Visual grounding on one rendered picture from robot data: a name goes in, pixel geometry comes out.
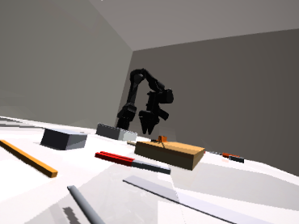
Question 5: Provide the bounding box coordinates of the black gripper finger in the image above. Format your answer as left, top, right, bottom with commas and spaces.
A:
139, 117, 152, 134
148, 121, 158, 135

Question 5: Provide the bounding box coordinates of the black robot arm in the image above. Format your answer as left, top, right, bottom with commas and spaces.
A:
115, 68, 174, 131

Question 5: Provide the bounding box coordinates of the orange-brown long thin bar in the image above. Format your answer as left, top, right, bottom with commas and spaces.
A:
0, 140, 58, 178

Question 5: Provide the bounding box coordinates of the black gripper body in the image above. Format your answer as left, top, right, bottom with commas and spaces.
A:
138, 102, 160, 123

